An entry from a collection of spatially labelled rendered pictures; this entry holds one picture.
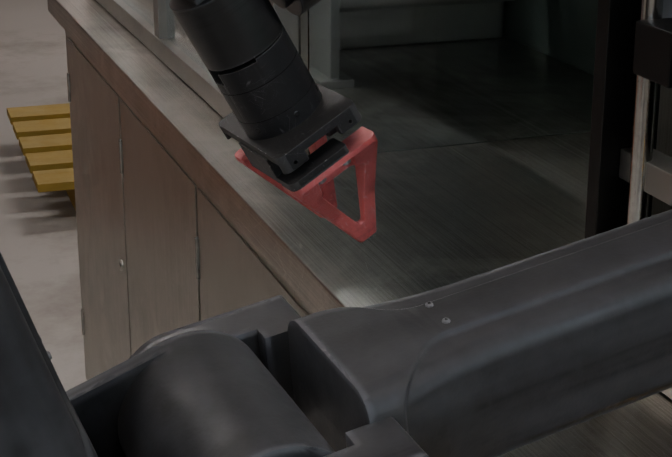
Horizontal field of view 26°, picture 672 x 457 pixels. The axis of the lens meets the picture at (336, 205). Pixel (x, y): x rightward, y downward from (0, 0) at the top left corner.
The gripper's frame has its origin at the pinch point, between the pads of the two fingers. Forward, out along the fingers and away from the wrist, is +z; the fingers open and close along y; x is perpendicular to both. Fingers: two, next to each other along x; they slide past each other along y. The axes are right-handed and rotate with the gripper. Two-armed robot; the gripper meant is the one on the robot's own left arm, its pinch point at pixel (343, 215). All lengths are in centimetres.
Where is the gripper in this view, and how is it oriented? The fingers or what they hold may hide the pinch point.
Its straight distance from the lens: 101.8
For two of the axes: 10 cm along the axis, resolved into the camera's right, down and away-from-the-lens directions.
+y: -4.5, -2.8, 8.5
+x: -7.8, 5.9, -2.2
